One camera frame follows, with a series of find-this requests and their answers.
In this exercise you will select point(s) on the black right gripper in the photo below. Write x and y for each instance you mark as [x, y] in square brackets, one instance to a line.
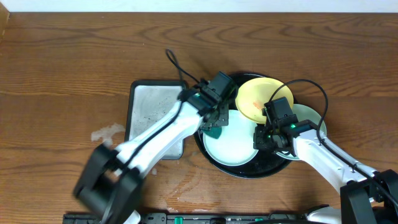
[259, 144]

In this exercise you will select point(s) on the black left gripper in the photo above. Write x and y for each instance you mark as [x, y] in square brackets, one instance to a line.
[216, 117]

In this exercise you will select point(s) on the green yellow sponge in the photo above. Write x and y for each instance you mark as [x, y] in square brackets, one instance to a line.
[213, 132]

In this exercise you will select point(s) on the light blue front plate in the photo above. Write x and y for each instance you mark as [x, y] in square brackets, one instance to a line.
[234, 147]

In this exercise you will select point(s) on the light blue plate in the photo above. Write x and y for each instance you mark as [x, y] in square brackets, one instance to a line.
[303, 113]
[234, 147]

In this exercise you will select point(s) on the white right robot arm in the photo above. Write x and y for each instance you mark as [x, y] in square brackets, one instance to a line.
[366, 195]

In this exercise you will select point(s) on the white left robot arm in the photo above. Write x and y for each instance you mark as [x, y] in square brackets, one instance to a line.
[111, 183]

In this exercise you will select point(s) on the round black tray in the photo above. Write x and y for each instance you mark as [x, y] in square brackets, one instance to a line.
[263, 164]

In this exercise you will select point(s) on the black rectangular soapy tray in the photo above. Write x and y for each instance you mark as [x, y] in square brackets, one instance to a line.
[149, 101]

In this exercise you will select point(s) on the yellow plate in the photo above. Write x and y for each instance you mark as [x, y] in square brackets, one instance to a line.
[253, 94]

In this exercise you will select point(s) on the light blue right plate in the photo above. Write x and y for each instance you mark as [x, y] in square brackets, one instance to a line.
[303, 113]

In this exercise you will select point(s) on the black rail at table edge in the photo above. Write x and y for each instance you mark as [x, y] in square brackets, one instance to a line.
[163, 218]

